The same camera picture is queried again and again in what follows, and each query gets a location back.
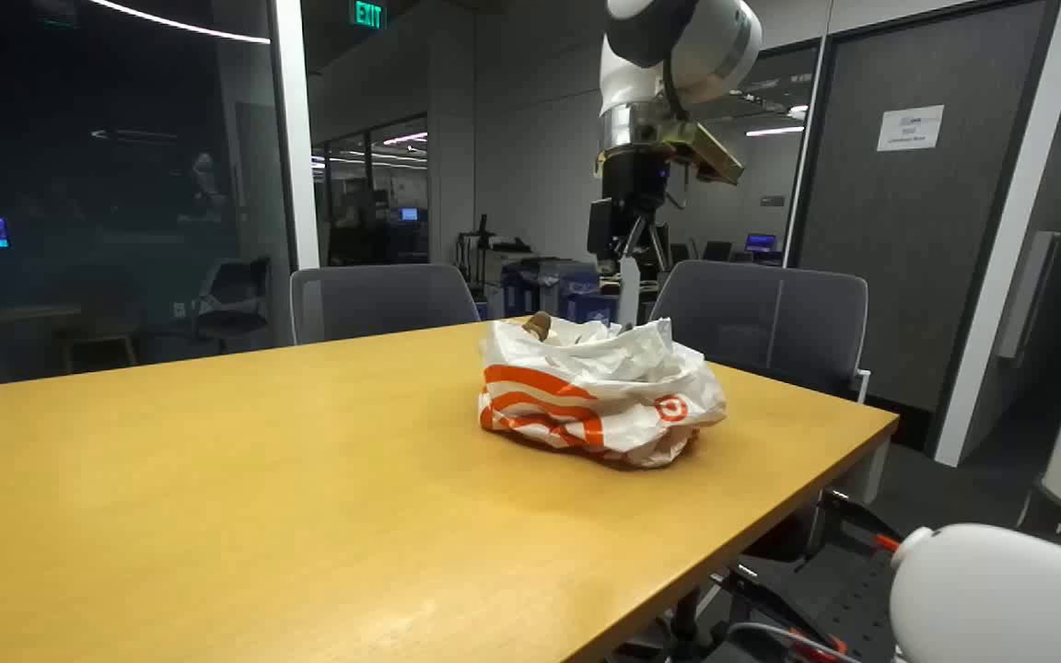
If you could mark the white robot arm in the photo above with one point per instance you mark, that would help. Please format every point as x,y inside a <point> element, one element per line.
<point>656,65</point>

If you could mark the white paper door sign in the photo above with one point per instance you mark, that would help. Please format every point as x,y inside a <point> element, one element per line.
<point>911,129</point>

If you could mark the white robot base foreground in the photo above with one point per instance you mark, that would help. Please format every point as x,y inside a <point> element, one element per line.
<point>973,594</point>

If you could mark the grey office chair middle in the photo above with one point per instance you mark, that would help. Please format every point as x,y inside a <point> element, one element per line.
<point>367,300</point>

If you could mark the grey office chair right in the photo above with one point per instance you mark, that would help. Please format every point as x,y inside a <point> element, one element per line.
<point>796,327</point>

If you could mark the grey office chair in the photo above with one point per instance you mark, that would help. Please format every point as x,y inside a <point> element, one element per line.
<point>367,300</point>
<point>796,327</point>

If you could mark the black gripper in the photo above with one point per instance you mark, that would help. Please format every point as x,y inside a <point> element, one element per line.
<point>624,212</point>

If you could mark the orange white plastic bag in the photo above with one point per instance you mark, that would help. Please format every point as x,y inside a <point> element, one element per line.
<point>622,394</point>

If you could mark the green exit sign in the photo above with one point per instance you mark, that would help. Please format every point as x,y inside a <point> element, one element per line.
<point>369,12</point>

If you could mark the brown plush moose toy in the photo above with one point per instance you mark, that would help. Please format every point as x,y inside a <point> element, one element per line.
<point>538,327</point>

